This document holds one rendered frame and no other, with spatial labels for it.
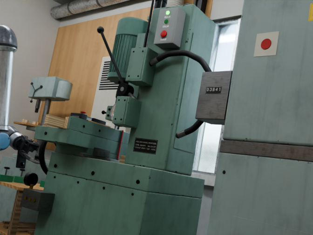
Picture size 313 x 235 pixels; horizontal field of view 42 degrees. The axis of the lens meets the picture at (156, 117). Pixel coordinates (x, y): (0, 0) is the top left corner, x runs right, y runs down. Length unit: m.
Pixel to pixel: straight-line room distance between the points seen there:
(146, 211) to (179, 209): 0.24
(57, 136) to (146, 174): 0.43
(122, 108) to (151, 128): 0.15
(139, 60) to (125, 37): 0.28
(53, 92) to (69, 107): 0.55
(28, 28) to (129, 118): 3.64
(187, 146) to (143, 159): 0.20
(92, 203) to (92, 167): 0.15
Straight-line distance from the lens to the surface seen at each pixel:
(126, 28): 2.02
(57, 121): 1.73
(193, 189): 1.85
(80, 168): 1.80
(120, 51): 1.99
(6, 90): 2.26
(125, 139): 1.99
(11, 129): 2.41
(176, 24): 1.74
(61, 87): 4.15
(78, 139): 1.76
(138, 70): 1.74
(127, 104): 1.71
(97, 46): 4.62
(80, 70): 4.74
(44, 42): 5.33
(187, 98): 1.75
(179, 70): 1.72
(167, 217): 1.71
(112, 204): 1.66
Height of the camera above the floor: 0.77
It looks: 8 degrees up
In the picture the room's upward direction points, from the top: 10 degrees clockwise
